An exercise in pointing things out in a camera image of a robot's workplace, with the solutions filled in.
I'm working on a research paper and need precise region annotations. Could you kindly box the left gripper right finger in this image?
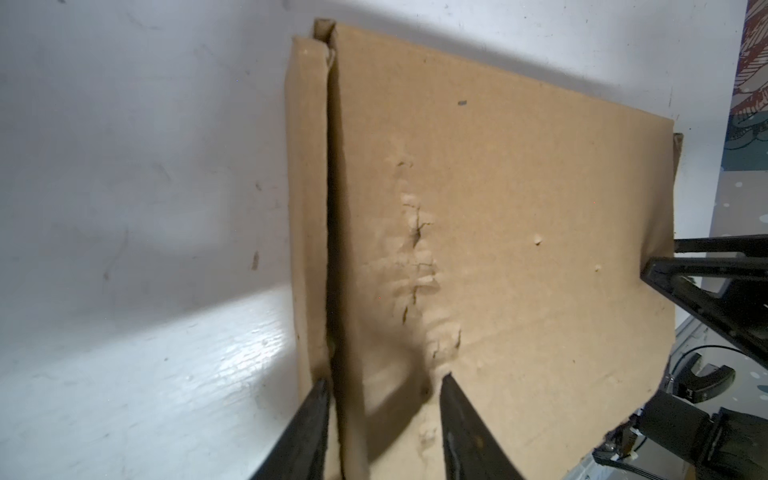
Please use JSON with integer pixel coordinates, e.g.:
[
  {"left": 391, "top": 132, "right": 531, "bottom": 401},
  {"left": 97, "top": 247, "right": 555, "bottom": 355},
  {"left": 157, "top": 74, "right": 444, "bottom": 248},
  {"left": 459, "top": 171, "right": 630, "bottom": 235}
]
[{"left": 439, "top": 374, "right": 524, "bottom": 480}]

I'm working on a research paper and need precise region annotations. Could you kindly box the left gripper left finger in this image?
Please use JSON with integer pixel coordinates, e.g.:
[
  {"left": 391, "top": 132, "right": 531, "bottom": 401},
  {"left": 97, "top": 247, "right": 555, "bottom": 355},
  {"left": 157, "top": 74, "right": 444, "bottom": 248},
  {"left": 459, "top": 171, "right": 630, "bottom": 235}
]
[{"left": 250, "top": 379, "right": 331, "bottom": 480}]

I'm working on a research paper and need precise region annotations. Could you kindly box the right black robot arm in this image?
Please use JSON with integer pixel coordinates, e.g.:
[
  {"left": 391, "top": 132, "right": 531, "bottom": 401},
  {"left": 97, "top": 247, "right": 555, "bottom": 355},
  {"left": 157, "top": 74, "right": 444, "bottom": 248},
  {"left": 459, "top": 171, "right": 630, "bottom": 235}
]
[{"left": 592, "top": 235, "right": 767, "bottom": 479}]

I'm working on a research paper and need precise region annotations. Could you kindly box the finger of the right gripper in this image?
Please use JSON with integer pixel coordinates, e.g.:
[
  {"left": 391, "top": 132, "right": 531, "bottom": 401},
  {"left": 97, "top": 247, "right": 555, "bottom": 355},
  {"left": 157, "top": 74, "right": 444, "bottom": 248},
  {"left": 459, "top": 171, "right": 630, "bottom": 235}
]
[
  {"left": 641, "top": 257, "right": 767, "bottom": 366},
  {"left": 674, "top": 234, "right": 768, "bottom": 257}
]

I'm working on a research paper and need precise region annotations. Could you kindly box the brown cardboard box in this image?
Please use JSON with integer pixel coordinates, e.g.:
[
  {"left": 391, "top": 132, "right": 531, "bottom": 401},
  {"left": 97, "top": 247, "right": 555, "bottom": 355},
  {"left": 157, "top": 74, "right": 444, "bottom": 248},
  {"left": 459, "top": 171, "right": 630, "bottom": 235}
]
[{"left": 284, "top": 19, "right": 675, "bottom": 479}]

